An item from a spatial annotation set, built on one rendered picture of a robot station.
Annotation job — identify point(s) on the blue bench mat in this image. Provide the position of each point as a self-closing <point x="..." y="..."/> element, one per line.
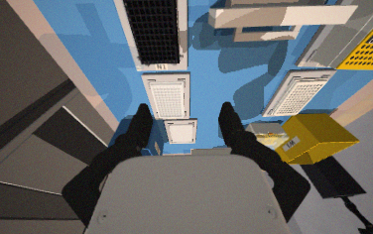
<point x="247" y="74"/>

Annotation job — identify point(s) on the blue open-top bin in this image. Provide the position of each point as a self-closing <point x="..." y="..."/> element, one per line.
<point x="155" y="144"/>

